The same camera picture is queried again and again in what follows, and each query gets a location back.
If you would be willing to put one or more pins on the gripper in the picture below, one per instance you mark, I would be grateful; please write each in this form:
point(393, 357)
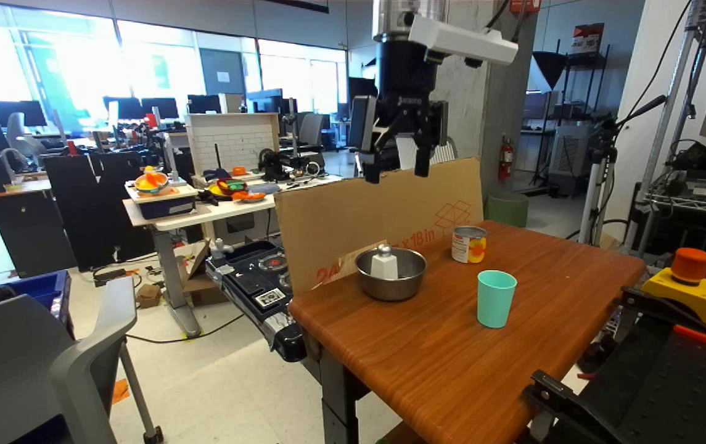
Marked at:
point(405, 74)

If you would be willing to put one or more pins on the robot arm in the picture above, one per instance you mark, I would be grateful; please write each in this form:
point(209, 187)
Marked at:
point(445, 37)

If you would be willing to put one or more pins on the white shaker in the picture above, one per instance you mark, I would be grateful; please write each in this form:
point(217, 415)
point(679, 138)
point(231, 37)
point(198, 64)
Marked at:
point(384, 265)

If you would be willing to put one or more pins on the metal bowl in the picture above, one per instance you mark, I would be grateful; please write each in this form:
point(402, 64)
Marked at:
point(391, 287)

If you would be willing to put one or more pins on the bowl of toy food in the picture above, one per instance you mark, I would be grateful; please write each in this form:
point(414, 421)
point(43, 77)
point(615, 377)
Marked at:
point(151, 182)

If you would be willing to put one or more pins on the cardboard sheet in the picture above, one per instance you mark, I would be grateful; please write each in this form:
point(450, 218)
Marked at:
point(340, 216)

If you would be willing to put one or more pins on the fire extinguisher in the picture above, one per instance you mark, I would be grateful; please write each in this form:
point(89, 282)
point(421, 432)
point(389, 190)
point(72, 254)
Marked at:
point(505, 160)

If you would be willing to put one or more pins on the fruit can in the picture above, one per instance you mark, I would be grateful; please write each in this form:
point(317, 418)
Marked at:
point(468, 246)

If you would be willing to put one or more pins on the green stool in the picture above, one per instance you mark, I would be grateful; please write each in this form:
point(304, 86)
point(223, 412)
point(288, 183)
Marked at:
point(507, 209)

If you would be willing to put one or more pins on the white brick board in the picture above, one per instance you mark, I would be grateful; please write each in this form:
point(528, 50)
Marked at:
point(235, 139)

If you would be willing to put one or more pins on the black shelf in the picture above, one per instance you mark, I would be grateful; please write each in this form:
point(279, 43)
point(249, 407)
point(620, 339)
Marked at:
point(565, 105)

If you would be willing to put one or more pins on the teal plastic cup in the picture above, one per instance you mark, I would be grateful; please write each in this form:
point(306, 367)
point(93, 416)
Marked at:
point(495, 302)

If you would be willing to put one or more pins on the black toy kitchen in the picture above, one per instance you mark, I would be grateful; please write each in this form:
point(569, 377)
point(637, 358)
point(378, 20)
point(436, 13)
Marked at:
point(254, 290)

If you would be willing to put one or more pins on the heap of cardboard boxes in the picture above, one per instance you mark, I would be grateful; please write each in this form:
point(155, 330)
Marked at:
point(195, 277)

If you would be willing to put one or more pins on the blue and white box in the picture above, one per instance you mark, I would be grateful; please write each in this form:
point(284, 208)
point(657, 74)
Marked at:
point(164, 203)

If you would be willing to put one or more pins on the white table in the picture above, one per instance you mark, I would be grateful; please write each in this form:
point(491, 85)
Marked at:
point(174, 271)

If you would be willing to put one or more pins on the row of monitors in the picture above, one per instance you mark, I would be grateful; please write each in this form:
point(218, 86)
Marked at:
point(143, 108)

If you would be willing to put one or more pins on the black panel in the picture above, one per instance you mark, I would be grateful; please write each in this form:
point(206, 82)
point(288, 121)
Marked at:
point(94, 209)

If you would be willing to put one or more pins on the yellow emergency stop button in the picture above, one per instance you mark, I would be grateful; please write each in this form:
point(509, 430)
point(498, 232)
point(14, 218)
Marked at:
point(692, 290)

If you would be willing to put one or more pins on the blue bin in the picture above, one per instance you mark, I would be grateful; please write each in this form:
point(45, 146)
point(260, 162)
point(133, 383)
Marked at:
point(32, 290)

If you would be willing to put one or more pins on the grey chair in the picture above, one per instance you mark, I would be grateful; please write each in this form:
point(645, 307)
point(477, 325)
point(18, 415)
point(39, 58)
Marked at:
point(26, 370)

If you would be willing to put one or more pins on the camera on tripod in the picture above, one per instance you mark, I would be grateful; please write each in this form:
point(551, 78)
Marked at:
point(596, 185)

